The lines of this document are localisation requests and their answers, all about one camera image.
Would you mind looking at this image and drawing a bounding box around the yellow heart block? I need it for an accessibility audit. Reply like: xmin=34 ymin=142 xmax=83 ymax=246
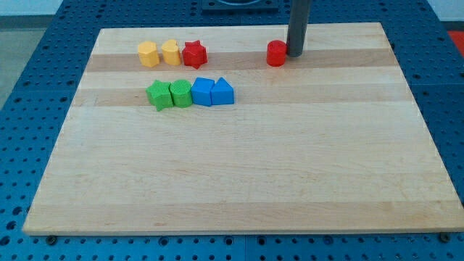
xmin=162 ymin=39 xmax=181 ymax=66

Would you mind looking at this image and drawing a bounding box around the blue triangle block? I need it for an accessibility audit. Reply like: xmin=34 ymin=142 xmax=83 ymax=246
xmin=211 ymin=78 xmax=235 ymax=105

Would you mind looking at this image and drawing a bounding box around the blue cube block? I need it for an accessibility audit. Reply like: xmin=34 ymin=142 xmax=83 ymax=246
xmin=191 ymin=78 xmax=215 ymax=107

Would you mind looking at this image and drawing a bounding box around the red cylinder block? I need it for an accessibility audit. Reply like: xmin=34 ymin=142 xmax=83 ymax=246
xmin=266 ymin=40 xmax=287 ymax=67

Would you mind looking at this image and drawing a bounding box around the light wooden board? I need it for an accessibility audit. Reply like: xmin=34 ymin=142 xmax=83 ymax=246
xmin=23 ymin=22 xmax=463 ymax=236

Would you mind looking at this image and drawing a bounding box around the yellow hexagon block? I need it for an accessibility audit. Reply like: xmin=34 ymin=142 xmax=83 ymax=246
xmin=138 ymin=41 xmax=160 ymax=67

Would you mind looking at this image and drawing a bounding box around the red star block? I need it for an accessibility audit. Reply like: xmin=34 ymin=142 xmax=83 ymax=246
xmin=182 ymin=41 xmax=208 ymax=69

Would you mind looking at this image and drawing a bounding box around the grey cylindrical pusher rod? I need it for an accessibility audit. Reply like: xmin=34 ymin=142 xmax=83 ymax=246
xmin=286 ymin=0 xmax=312 ymax=57

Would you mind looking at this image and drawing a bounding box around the green star block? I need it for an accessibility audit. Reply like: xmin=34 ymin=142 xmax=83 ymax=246
xmin=145 ymin=80 xmax=174 ymax=111

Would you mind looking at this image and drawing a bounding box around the green cylinder block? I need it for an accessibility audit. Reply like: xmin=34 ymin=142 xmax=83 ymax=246
xmin=170 ymin=79 xmax=193 ymax=108

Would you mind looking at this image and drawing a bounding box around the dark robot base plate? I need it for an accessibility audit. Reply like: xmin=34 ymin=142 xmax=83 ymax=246
xmin=199 ymin=0 xmax=279 ymax=15

